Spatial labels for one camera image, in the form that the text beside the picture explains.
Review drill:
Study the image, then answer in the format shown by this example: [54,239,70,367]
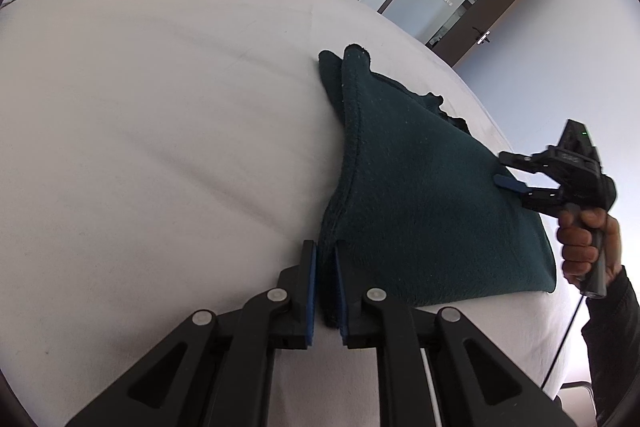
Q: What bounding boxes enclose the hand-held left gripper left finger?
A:
[65,239,318,427]

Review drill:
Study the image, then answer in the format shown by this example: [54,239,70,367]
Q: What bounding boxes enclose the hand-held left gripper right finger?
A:
[332,247,576,427]

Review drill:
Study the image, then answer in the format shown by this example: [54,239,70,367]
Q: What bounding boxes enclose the black cable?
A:
[541,292,586,390]

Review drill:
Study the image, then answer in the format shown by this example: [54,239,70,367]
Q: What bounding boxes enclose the person's right forearm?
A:
[580,264,640,427]

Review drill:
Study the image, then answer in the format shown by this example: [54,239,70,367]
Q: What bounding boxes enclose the person's right hand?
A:
[556,208,624,285]

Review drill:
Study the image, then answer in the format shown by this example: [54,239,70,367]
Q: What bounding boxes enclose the dark green sweater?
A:
[317,43,558,329]

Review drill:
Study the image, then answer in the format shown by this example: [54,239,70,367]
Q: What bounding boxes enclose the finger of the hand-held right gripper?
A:
[494,174,567,215]
[498,150,557,174]

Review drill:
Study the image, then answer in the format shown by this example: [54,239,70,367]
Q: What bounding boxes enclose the white bed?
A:
[0,0,596,427]

